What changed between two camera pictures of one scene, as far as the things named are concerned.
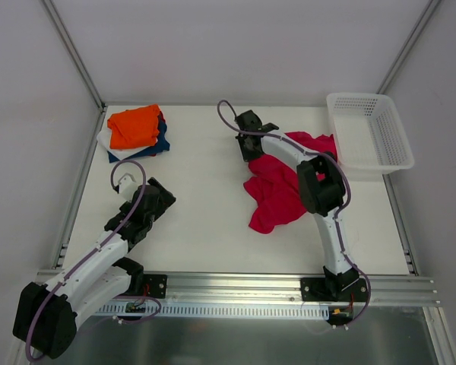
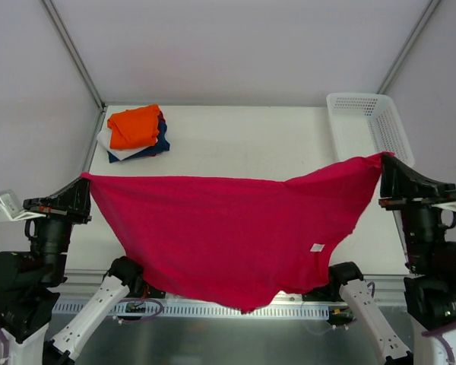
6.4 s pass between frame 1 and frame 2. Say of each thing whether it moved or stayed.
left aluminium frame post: stayed
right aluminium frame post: stayed
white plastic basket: stayed
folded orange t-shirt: stayed
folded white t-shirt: stayed
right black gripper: moved
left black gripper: moved
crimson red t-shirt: moved
